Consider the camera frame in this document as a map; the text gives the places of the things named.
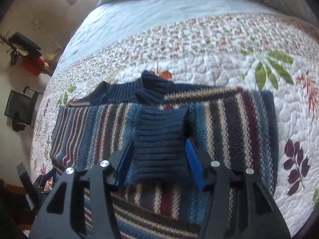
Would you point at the floral white quilt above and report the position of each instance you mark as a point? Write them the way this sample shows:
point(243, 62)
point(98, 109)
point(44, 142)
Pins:
point(212, 42)

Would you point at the striped knit sweater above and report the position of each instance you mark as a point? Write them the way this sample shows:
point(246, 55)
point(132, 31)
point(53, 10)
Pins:
point(159, 199)

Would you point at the red box on shelf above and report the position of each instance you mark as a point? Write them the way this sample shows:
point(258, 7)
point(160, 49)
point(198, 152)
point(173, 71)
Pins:
point(33, 65)

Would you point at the black item on shelf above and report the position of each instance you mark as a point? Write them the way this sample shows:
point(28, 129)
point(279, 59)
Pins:
point(26, 44)

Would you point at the black folding chair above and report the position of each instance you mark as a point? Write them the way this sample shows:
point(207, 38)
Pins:
point(20, 107)

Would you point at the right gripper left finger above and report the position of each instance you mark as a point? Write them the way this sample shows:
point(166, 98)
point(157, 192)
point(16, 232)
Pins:
point(62, 213)

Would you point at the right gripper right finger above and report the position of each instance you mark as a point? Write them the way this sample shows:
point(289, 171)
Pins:
point(239, 205)

